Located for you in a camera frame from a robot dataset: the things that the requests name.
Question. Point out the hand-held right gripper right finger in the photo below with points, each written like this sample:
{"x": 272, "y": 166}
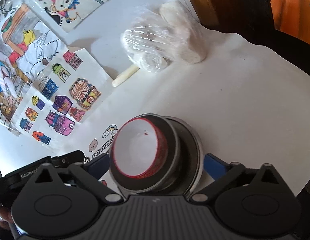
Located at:
{"x": 214, "y": 165}

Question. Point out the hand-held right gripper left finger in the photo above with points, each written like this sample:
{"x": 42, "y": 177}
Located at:
{"x": 98, "y": 165}

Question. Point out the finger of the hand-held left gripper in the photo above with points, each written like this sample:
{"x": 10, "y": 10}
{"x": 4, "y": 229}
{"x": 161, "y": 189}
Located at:
{"x": 68, "y": 157}

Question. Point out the white red-rimmed bowl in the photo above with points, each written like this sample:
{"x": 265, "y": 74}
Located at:
{"x": 165, "y": 152}
{"x": 137, "y": 150}

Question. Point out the steel bowl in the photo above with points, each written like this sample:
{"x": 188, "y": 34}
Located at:
{"x": 173, "y": 155}

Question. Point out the person's left hand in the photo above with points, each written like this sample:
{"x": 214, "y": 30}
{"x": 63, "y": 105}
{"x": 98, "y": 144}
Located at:
{"x": 2, "y": 216}

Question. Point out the colourful houses drawing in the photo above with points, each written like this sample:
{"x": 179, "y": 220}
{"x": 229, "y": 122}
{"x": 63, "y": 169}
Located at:
{"x": 62, "y": 105}

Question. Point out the printed white tablecloth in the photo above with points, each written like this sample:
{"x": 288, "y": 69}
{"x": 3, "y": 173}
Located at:
{"x": 232, "y": 105}

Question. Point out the cream stick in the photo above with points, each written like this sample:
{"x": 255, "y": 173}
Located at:
{"x": 125, "y": 76}

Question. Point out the child with broom drawing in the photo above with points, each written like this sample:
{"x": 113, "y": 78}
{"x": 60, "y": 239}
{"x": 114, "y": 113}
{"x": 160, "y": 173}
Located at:
{"x": 25, "y": 55}

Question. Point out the plastic bag of white rolls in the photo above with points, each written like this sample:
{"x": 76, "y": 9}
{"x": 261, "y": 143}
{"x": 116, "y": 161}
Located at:
{"x": 165, "y": 40}

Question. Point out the girl with teddy bear drawing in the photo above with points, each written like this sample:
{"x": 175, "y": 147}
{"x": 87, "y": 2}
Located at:
{"x": 70, "y": 2}

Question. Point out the wooden frame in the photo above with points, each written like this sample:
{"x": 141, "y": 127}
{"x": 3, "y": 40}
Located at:
{"x": 197, "y": 0}

